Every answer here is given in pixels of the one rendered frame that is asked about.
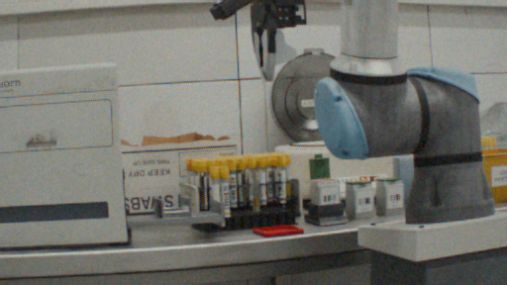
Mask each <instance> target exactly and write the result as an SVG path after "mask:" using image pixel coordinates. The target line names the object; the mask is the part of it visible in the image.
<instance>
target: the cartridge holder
mask: <svg viewBox="0 0 507 285"><path fill-rule="evenodd" d="M308 208H309V214H304V215H303V218H304V221H305V222H309V223H312V224H315V225H318V226H327V225H331V224H340V225H342V224H347V223H348V222H349V216H346V215H344V203H341V202H340V203H334V204H325V205H322V206H319V205H316V204H313V203H308Z"/></svg>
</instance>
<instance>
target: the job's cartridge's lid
mask: <svg viewBox="0 0 507 285"><path fill-rule="evenodd" d="M308 160H309V172H310V179H324V178H331V174H330V163H329V158H328V157H324V158H323V155H322V153H319V154H314V158H309V159H308Z"/></svg>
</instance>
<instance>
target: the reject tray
mask: <svg viewBox="0 0 507 285"><path fill-rule="evenodd" d="M253 234H254V235H261V236H263V237H266V238H270V237H281V236H292V235H303V234H304V230H303V229H300V228H297V227H294V226H291V225H285V226H274V227H265V228H263V229H253Z"/></svg>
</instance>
